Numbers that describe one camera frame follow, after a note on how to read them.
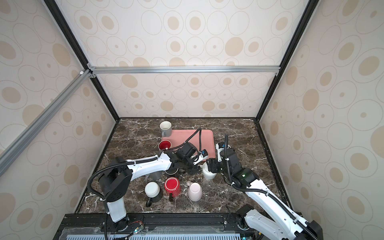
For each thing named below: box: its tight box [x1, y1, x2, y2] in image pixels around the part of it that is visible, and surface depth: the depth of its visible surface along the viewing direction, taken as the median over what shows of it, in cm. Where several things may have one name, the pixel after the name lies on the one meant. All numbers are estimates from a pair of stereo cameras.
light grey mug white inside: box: [159, 120, 173, 137], surface depth 105 cm
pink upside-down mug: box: [186, 180, 203, 202], surface depth 78 cm
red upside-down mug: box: [164, 177, 181, 202], surface depth 80 cm
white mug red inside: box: [158, 140, 172, 151], surface depth 97 cm
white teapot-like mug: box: [202, 161, 217, 180], surface depth 85 cm
